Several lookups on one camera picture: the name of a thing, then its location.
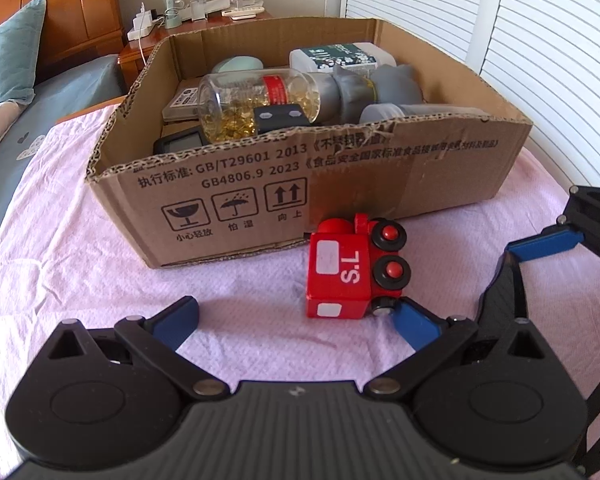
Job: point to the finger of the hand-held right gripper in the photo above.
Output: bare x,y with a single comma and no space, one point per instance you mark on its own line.
502,300
545,245

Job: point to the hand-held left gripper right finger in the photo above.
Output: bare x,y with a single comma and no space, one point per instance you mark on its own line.
417,325

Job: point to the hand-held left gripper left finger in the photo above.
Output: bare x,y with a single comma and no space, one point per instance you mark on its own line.
177,322

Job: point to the red toy train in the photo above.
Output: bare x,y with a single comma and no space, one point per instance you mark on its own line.
345,270

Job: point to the brown cardboard box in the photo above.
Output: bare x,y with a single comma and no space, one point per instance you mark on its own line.
380,170

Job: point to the black digital timer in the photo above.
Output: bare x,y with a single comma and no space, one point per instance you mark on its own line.
180,142

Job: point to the small clear plastic box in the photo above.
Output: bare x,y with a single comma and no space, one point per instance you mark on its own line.
182,102

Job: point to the glass bottle of yellow capsules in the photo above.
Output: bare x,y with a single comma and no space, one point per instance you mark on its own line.
240,105

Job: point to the grey spiky toy figure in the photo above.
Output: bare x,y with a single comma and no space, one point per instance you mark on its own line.
380,90

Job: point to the black oval brush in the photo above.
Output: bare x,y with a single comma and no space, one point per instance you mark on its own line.
282,117

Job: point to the mint green earbud case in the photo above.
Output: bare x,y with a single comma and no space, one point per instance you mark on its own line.
240,64

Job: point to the white box dark label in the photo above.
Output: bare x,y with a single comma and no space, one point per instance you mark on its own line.
340,55

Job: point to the grey bed sheet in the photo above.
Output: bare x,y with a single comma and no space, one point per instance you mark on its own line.
55,105

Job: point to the wooden nightstand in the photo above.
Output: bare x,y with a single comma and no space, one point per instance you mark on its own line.
135,55

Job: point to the white power strip with chargers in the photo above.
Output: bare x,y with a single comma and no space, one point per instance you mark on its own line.
142,25

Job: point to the blue pillow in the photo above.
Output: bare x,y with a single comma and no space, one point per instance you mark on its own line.
10,55

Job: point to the clear spray bottle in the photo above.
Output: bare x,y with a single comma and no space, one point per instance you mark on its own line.
197,5

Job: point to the wooden headboard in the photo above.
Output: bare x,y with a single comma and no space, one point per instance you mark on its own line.
75,15

